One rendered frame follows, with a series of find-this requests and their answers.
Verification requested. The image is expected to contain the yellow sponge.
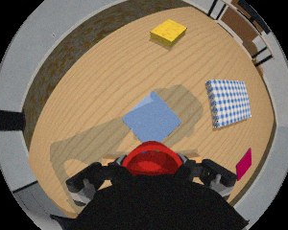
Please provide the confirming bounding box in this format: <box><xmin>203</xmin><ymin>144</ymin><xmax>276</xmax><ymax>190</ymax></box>
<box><xmin>150</xmin><ymin>19</ymin><xmax>187</xmax><ymax>48</ymax></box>

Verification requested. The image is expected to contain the red cup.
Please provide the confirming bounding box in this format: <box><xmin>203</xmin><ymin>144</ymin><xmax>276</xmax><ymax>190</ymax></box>
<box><xmin>122</xmin><ymin>141</ymin><xmax>182</xmax><ymax>176</ymax></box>

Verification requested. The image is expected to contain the dark red square coaster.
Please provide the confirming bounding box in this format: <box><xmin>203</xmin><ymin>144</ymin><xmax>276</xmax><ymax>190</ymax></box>
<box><xmin>236</xmin><ymin>148</ymin><xmax>252</xmax><ymax>181</ymax></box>

